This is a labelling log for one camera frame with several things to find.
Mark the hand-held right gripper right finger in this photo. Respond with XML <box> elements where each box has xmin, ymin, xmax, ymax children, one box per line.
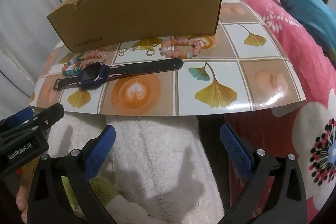
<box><xmin>220</xmin><ymin>123</ymin><xmax>307</xmax><ymax>224</ymax></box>

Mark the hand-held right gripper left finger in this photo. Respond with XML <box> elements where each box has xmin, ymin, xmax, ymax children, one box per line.
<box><xmin>28</xmin><ymin>124</ymin><xmax>117</xmax><ymax>224</ymax></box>

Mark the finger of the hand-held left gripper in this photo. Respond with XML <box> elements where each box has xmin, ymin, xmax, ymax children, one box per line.
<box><xmin>5</xmin><ymin>107</ymin><xmax>33</xmax><ymax>128</ymax></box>
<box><xmin>14</xmin><ymin>103</ymin><xmax>65</xmax><ymax>135</ymax></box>

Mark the purple smart watch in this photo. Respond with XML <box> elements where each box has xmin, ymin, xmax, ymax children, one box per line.
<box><xmin>53</xmin><ymin>58</ymin><xmax>184</xmax><ymax>90</ymax></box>

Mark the pink and teal bead bracelet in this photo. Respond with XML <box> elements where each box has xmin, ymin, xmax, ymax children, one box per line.
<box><xmin>62</xmin><ymin>49</ymin><xmax>108</xmax><ymax>77</ymax></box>

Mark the gold butterfly ornament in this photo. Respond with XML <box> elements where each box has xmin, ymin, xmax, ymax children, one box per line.
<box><xmin>143</xmin><ymin>44</ymin><xmax>157</xmax><ymax>57</ymax></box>

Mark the brown cardboard box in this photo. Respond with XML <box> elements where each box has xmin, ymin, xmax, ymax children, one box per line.
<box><xmin>47</xmin><ymin>0</ymin><xmax>224</xmax><ymax>54</ymax></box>

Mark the person's left hand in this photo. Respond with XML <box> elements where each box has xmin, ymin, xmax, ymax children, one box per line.
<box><xmin>15</xmin><ymin>183</ymin><xmax>30</xmax><ymax>224</ymax></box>

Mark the white fluffy blanket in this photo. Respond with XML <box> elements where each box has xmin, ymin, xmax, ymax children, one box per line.
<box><xmin>47</xmin><ymin>114</ymin><xmax>226</xmax><ymax>224</ymax></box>

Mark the leaf and coffee print mat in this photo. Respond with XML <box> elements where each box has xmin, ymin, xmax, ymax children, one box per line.
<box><xmin>29</xmin><ymin>0</ymin><xmax>307</xmax><ymax>117</ymax></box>

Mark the white curtain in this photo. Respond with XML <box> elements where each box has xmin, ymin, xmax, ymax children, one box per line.
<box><xmin>0</xmin><ymin>0</ymin><xmax>76</xmax><ymax>101</ymax></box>

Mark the pink floral blanket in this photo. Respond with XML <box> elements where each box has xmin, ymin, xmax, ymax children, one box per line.
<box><xmin>219</xmin><ymin>0</ymin><xmax>336</xmax><ymax>224</ymax></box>

